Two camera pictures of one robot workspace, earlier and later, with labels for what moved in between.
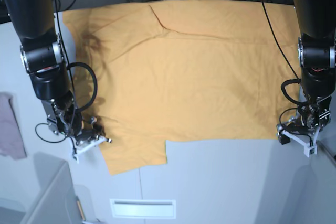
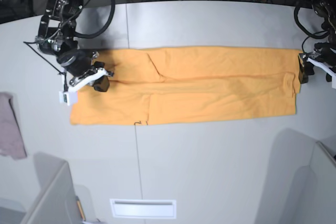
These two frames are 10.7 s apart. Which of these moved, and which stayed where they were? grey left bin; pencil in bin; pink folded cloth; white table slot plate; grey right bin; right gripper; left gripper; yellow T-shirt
Moved: yellow T-shirt; right gripper; left gripper
Stayed: white table slot plate; pencil in bin; grey right bin; pink folded cloth; grey left bin
